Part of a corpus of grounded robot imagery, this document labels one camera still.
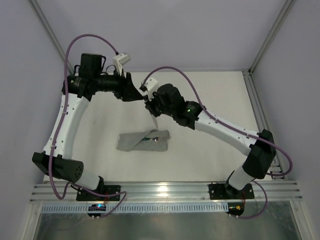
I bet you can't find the knife with green handle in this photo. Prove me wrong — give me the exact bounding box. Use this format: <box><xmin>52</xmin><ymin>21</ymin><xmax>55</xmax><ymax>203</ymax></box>
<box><xmin>143</xmin><ymin>96</ymin><xmax>160</xmax><ymax>130</ymax></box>

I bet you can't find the fork with green handle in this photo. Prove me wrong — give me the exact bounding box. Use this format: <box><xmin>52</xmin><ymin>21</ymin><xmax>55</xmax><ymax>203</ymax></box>
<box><xmin>142</xmin><ymin>136</ymin><xmax>162</xmax><ymax>142</ymax></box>

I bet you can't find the grey cloth napkin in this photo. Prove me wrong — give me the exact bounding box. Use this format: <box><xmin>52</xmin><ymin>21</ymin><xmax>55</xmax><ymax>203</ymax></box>
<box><xmin>116</xmin><ymin>129</ymin><xmax>171</xmax><ymax>152</ymax></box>

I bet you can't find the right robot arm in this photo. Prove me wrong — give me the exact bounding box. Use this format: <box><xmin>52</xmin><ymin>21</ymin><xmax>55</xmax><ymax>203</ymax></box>
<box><xmin>140</xmin><ymin>83</ymin><xmax>276</xmax><ymax>199</ymax></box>

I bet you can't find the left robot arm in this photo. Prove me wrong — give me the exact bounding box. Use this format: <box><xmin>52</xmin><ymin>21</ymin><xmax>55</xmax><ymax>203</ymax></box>
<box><xmin>32</xmin><ymin>53</ymin><xmax>143</xmax><ymax>191</ymax></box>

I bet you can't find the left controller board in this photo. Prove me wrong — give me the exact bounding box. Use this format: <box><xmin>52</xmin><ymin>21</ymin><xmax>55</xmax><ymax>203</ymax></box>
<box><xmin>87</xmin><ymin>203</ymin><xmax>107</xmax><ymax>219</ymax></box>

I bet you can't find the controller board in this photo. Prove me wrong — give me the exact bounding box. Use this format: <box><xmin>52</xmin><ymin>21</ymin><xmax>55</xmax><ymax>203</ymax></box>
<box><xmin>87</xmin><ymin>203</ymin><xmax>107</xmax><ymax>219</ymax></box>
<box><xmin>226</xmin><ymin>202</ymin><xmax>245</xmax><ymax>217</ymax></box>

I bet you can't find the right controller board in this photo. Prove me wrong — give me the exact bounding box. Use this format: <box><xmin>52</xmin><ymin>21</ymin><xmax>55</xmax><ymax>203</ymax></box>
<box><xmin>226</xmin><ymin>202</ymin><xmax>245</xmax><ymax>217</ymax></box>

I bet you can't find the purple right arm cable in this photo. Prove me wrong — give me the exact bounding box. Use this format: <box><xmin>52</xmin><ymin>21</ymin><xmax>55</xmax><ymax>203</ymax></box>
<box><xmin>141</xmin><ymin>66</ymin><xmax>294</xmax><ymax>220</ymax></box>

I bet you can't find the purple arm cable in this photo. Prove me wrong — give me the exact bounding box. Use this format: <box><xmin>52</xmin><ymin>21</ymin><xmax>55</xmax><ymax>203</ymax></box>
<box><xmin>141</xmin><ymin>66</ymin><xmax>294</xmax><ymax>220</ymax></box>
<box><xmin>48</xmin><ymin>34</ymin><xmax>128</xmax><ymax>220</ymax></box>

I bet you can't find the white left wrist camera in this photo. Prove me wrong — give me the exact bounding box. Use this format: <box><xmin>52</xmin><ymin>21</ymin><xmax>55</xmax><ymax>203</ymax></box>
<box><xmin>112</xmin><ymin>52</ymin><xmax>131</xmax><ymax>76</ymax></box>

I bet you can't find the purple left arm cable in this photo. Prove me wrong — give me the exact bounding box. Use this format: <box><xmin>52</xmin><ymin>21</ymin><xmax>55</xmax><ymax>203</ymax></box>
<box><xmin>48</xmin><ymin>34</ymin><xmax>128</xmax><ymax>220</ymax></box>

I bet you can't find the left corner frame post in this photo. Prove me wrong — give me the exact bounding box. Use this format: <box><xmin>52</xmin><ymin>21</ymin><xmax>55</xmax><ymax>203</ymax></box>
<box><xmin>27</xmin><ymin>0</ymin><xmax>66</xmax><ymax>62</ymax></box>

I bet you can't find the corner frame post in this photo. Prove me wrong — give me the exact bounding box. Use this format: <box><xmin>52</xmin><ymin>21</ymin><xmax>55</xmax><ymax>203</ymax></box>
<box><xmin>248</xmin><ymin>0</ymin><xmax>296</xmax><ymax>75</ymax></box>
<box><xmin>27</xmin><ymin>0</ymin><xmax>66</xmax><ymax>62</ymax></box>

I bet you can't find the aluminium right side rail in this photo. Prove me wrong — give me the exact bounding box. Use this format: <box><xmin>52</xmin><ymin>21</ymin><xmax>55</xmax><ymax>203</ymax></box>
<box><xmin>242</xmin><ymin>70</ymin><xmax>287</xmax><ymax>181</ymax></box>

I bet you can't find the aluminium rail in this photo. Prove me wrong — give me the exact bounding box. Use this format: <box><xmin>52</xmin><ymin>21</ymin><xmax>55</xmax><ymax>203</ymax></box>
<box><xmin>29</xmin><ymin>181</ymin><xmax>303</xmax><ymax>203</ymax></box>
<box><xmin>242</xmin><ymin>70</ymin><xmax>287</xmax><ymax>181</ymax></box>

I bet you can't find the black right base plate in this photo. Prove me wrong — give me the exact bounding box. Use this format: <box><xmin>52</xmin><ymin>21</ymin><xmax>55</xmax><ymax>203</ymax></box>
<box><xmin>208</xmin><ymin>181</ymin><xmax>255</xmax><ymax>200</ymax></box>

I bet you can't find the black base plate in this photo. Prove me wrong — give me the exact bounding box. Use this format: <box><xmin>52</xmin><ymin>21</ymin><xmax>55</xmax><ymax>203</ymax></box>
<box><xmin>76</xmin><ymin>184</ymin><xmax>121</xmax><ymax>202</ymax></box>
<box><xmin>208</xmin><ymin>181</ymin><xmax>255</xmax><ymax>200</ymax></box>

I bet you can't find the slotted grey cable duct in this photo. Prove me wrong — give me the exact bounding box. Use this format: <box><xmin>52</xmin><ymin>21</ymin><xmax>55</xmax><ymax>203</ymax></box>
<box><xmin>40</xmin><ymin>202</ymin><xmax>228</xmax><ymax>214</ymax></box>

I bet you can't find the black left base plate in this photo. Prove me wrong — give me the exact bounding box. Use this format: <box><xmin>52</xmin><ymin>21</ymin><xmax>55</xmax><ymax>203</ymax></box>
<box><xmin>76</xmin><ymin>184</ymin><xmax>121</xmax><ymax>202</ymax></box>

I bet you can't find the aluminium front rail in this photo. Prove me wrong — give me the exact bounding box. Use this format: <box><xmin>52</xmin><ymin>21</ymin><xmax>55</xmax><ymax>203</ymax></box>
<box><xmin>29</xmin><ymin>181</ymin><xmax>303</xmax><ymax>203</ymax></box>

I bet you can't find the right corner frame post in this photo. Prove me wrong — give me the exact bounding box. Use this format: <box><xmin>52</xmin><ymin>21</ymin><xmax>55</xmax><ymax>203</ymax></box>
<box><xmin>248</xmin><ymin>0</ymin><xmax>296</xmax><ymax>75</ymax></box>

